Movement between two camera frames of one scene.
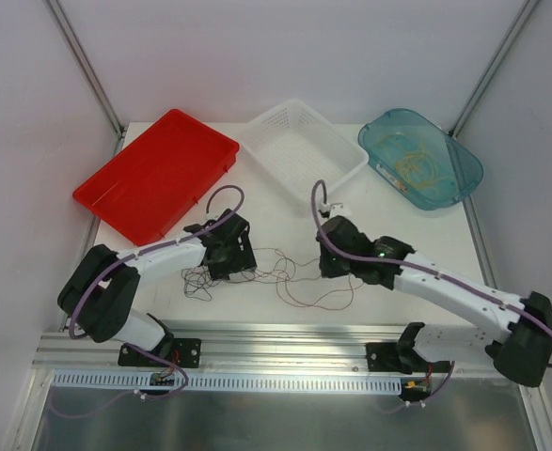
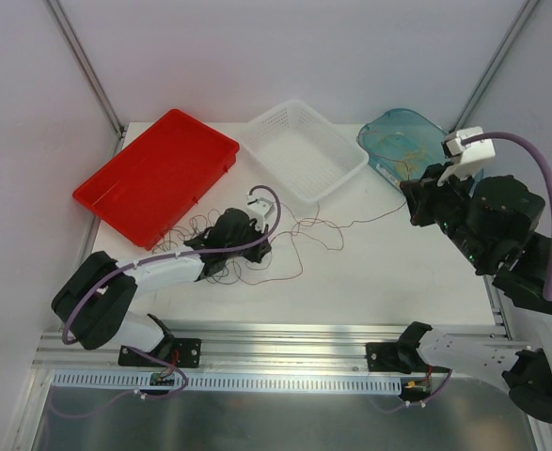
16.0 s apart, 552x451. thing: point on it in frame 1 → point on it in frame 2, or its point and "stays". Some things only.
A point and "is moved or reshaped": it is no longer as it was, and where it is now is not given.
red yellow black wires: x=303 y=282 is moved or reshaped
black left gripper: x=233 y=262 → x=255 y=246
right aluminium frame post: x=491 y=69 stays
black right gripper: x=330 y=263 → x=417 y=198
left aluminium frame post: x=78 y=53 stays
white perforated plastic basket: x=297 y=147 stays
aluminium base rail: x=275 y=349 stays
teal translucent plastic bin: x=418 y=159 stays
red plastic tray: x=151 y=183 stays
